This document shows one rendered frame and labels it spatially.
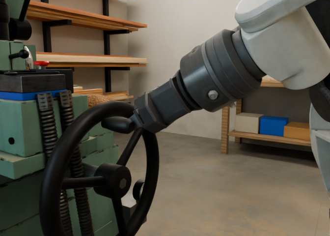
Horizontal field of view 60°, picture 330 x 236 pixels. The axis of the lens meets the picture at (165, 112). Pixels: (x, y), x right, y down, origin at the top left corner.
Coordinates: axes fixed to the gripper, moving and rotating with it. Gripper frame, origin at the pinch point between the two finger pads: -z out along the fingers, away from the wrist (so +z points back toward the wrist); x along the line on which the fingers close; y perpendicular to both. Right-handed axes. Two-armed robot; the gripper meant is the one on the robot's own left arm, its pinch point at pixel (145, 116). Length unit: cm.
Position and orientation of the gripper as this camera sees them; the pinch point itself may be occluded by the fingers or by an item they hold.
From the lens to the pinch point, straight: 45.6
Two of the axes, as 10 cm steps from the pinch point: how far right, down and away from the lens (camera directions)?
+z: 7.3, -4.2, -5.3
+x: 4.4, -3.0, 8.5
